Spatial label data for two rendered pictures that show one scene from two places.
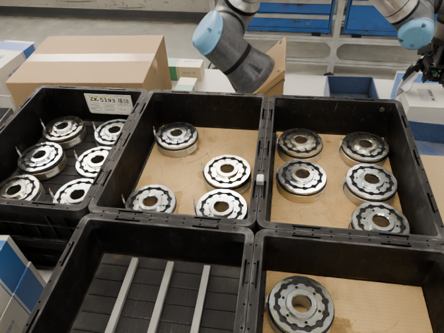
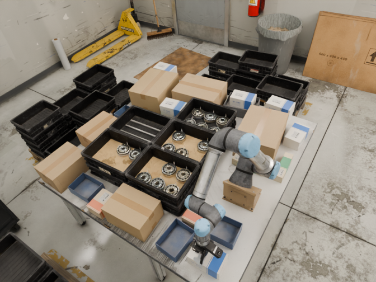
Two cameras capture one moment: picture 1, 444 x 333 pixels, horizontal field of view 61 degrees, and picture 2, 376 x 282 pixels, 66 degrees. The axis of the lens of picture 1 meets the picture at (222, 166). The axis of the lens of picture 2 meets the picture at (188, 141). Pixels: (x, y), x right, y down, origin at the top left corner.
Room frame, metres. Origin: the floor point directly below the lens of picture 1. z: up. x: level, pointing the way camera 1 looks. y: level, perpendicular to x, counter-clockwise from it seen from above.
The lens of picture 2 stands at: (1.18, -1.24, 2.37)
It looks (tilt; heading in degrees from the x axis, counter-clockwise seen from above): 46 degrees down; 114
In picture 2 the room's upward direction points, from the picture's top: 6 degrees counter-clockwise
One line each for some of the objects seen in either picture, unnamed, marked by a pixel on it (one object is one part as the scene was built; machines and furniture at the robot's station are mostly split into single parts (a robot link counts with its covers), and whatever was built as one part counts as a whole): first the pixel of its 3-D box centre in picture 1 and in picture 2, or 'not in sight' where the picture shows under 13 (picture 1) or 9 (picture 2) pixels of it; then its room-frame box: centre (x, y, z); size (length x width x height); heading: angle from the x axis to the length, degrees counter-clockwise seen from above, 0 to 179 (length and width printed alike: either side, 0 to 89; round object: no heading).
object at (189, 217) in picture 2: not in sight; (196, 214); (0.81, -0.38, 0.74); 0.16 x 0.12 x 0.07; 77
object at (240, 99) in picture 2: not in sight; (243, 99); (0.86, 0.77, 0.80); 0.20 x 0.12 x 0.09; 173
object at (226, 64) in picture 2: not in sight; (226, 71); (0.45, 1.92, 0.31); 0.40 x 0.30 x 0.34; 166
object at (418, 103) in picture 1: (418, 100); (207, 258); (0.96, -0.63, 0.75); 0.20 x 0.12 x 0.09; 169
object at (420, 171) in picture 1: (339, 157); (162, 170); (0.54, -0.23, 0.92); 0.40 x 0.30 x 0.02; 169
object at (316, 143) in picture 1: (300, 142); (183, 174); (0.67, -0.19, 0.86); 0.10 x 0.10 x 0.01
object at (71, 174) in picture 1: (67, 156); (206, 120); (0.66, 0.36, 0.87); 0.40 x 0.30 x 0.11; 169
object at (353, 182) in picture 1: (370, 181); (157, 183); (0.53, -0.31, 0.86); 0.10 x 0.10 x 0.01
